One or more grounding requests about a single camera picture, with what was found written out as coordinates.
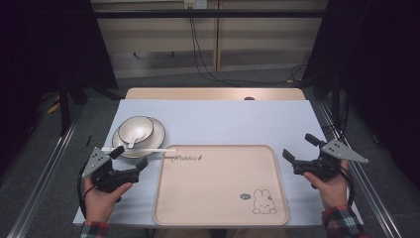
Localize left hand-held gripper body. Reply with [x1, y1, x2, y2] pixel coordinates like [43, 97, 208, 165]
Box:
[81, 147, 141, 193]

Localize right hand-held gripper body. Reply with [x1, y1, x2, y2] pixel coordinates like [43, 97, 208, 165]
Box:
[291, 139, 369, 182]

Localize white ceramic spoon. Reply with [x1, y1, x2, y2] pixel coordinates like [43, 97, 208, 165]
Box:
[127, 128, 147, 149]

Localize white bowl with black rim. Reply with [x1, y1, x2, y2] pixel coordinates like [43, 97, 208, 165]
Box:
[117, 115, 155, 145]

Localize white plate with black rim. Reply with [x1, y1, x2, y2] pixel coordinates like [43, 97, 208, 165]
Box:
[111, 116, 166, 160]

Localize beige tray with rabbit print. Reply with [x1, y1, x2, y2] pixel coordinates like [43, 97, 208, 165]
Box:
[152, 144, 289, 227]

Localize person's left hand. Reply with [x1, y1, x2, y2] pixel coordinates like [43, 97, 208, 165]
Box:
[82, 177, 134, 223]

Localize person's right hand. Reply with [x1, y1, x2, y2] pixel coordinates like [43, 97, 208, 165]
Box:
[302, 160, 350, 210]

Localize black stand pole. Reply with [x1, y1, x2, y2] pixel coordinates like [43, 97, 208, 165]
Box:
[57, 77, 72, 137]

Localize pale blue table mat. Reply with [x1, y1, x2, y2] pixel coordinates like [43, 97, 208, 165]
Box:
[72, 98, 365, 228]

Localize black curtain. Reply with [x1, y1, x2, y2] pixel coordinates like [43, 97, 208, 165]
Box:
[0, 0, 118, 173]
[301, 0, 420, 189]

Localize black horizontal bar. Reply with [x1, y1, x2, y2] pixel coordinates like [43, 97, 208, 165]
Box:
[93, 9, 326, 19]

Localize left hand-held gripper black cable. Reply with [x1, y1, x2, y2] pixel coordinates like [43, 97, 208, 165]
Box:
[76, 162, 95, 220]

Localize hand-held gripper black cable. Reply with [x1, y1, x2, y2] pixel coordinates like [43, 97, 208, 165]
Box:
[338, 165, 355, 206]
[76, 162, 95, 220]

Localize right hand-held gripper black cable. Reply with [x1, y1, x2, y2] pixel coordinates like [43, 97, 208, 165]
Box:
[338, 165, 355, 206]

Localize metal floor rail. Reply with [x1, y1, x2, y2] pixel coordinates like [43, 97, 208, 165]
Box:
[6, 102, 87, 238]
[318, 102, 402, 238]

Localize black cables on floor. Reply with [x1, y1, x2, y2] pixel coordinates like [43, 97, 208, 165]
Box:
[188, 8, 308, 87]

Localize wooden wall post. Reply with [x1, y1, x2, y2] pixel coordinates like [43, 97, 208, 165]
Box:
[212, 0, 222, 72]

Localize white wall socket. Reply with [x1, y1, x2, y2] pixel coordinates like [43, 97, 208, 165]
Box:
[183, 0, 208, 10]

